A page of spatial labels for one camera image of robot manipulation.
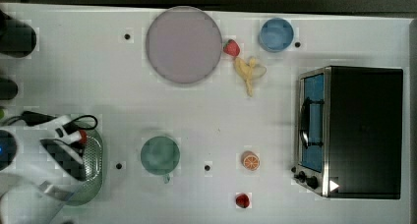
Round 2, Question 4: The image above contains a grey round plate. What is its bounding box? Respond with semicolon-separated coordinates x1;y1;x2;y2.
146;6;222;84

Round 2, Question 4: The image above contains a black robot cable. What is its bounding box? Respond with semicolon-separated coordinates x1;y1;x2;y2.
0;110;99;132

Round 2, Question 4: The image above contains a red ketchup bottle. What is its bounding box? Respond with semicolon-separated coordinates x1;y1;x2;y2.
79;130;88;144

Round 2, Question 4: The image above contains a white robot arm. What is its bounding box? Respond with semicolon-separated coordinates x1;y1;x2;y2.
1;116;87;224

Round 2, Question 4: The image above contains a green oval strainer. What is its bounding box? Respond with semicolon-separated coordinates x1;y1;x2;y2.
67;122;104;206

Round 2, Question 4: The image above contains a blue bowl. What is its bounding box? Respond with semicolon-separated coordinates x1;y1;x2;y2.
259;18;294;53

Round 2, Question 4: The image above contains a toy orange half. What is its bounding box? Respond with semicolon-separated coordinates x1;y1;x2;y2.
241;151;260;171

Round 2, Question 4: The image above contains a peeled toy banana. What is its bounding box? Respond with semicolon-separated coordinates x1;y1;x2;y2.
233;57;267;97

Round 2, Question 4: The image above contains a small red toy fruit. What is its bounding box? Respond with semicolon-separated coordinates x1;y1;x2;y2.
235;194;250;208

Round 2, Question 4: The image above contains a black toaster oven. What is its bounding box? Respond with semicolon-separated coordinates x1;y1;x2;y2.
291;66;403;199

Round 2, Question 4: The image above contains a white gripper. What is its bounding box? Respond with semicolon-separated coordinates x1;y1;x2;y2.
39;115;86;154

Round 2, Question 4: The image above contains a green toy lime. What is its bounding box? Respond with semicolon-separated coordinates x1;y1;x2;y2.
0;108;5;120

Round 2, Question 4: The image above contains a toy strawberry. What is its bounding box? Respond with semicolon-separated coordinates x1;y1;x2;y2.
223;39;240;57

